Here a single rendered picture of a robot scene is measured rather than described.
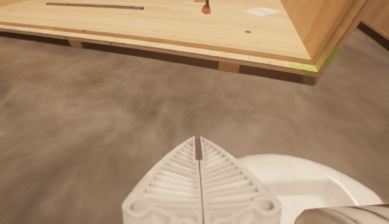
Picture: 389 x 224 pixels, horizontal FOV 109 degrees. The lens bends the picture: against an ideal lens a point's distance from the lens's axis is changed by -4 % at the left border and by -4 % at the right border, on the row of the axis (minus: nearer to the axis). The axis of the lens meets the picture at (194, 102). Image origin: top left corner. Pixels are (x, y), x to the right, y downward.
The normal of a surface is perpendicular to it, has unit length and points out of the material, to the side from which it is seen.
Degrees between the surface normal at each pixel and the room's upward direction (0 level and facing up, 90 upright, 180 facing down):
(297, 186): 70
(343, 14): 90
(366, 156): 0
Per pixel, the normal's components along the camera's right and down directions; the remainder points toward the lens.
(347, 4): -0.28, 0.69
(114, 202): 0.00, -0.70
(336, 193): -0.91, 0.00
